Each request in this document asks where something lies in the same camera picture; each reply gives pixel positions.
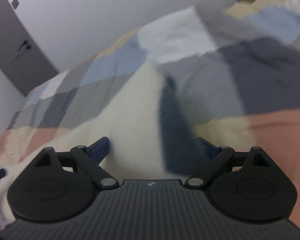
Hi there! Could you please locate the patchwork bed quilt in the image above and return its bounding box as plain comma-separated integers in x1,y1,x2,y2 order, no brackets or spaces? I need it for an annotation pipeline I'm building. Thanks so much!
6,0,300,228

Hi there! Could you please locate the black door handle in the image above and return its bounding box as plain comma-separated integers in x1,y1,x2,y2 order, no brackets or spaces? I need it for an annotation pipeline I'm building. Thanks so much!
17,40,31,51

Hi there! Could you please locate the cream sweater with blue stripes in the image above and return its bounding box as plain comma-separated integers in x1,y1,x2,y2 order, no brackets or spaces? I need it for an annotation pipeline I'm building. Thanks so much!
0,63,213,229

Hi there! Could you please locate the grey wall switch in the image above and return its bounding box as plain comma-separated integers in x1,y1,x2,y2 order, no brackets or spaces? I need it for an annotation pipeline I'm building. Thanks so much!
11,0,19,9

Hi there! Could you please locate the grey door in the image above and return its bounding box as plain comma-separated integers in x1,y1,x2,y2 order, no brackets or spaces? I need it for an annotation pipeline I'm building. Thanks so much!
0,0,58,96

